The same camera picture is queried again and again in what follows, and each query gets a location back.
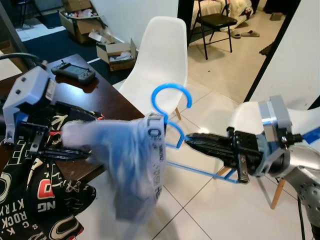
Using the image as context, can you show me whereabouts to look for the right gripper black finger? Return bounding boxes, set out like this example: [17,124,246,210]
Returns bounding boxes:
[185,133,233,147]
[187,144,235,160]

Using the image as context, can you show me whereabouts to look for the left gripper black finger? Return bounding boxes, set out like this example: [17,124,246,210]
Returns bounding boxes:
[42,147,93,161]
[52,102,103,121]

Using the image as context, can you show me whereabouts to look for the black red patterned shirt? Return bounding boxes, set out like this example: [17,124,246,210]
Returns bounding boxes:
[0,107,98,240]

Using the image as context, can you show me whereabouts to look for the light grey printed underwear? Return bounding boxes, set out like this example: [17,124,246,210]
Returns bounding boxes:
[60,112,168,223]

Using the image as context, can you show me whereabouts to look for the blue plastic hanger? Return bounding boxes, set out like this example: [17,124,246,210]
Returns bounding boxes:
[150,82,246,183]

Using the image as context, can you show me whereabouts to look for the white plastic chair wooden legs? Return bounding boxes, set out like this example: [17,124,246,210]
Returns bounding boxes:
[112,16,189,121]
[215,100,320,211]

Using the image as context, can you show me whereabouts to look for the dark wooden table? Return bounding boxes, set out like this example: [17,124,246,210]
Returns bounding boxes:
[0,52,146,183]

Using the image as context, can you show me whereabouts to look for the black handheld controller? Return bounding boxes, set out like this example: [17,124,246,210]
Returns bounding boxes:
[51,61,97,86]

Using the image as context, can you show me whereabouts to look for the open cardboard box white contents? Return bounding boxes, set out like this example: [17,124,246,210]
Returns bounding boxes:
[96,39,138,72]

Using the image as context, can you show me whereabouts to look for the dark blue floor mat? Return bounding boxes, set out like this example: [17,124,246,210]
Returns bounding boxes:
[20,20,126,66]

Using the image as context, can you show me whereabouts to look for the large brown cardboard box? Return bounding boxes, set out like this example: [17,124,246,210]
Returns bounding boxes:
[59,0,108,43]

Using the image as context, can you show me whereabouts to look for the black door jamb strip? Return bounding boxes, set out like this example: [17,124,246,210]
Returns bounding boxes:
[244,0,304,103]

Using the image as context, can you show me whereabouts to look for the black folding chair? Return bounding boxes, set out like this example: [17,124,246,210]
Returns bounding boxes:
[187,0,240,61]

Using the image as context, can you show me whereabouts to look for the black door panel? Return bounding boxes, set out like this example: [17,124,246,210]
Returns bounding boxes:
[177,0,201,33]

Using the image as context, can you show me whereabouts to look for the floral bedding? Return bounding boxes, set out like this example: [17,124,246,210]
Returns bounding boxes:
[190,0,253,31]

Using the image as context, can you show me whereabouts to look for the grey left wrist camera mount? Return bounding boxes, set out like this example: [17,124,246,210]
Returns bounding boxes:
[2,66,58,118]

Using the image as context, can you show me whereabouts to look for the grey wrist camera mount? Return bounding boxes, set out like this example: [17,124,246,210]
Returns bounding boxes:
[257,95,296,178]
[2,66,58,118]

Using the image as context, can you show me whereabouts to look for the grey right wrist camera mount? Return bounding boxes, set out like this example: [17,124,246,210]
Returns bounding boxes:
[257,95,296,178]

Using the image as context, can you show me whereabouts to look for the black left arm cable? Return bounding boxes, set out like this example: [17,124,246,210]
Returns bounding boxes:
[0,51,48,69]

